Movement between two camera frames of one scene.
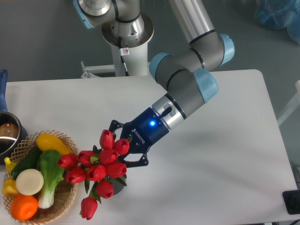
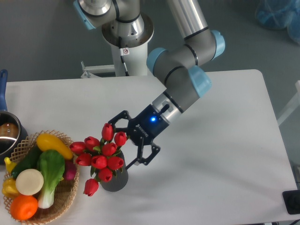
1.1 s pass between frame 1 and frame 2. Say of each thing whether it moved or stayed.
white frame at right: stayed
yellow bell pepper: stayed
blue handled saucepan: stayed
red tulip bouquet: moved
